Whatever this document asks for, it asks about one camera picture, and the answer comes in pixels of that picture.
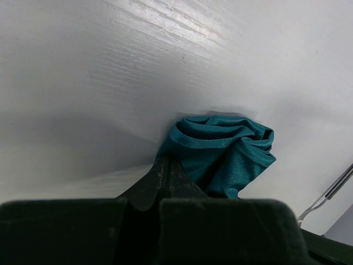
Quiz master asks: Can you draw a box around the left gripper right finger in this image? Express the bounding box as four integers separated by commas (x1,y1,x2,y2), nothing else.
165,157,208,199

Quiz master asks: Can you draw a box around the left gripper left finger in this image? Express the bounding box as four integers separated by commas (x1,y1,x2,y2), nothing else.
117,156,169,211

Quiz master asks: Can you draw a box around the teal cloth napkin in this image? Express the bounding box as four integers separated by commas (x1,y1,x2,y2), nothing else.
157,115,276,199

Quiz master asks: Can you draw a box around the metal fork black handle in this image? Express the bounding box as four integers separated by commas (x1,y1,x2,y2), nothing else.
296,165,353,227

